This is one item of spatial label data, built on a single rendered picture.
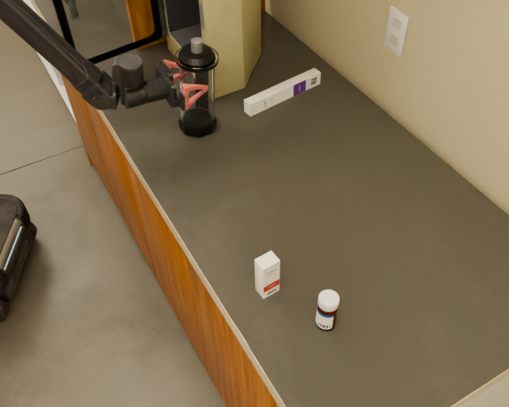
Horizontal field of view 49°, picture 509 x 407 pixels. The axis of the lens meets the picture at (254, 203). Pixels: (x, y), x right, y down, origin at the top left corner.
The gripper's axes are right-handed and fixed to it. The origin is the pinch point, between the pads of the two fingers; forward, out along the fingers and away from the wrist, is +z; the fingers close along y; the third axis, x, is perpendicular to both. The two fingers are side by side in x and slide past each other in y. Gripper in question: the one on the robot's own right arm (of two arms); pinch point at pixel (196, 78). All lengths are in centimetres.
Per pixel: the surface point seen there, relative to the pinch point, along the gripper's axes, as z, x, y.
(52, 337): -54, 116, 17
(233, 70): 16.2, 7.8, 9.6
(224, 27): 13.1, -6.3, 10.3
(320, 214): 11.1, 13.4, -44.1
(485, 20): 49, -27, -40
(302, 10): 52, 6, 28
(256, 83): 24.6, 14.7, 9.6
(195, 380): -14, 111, -27
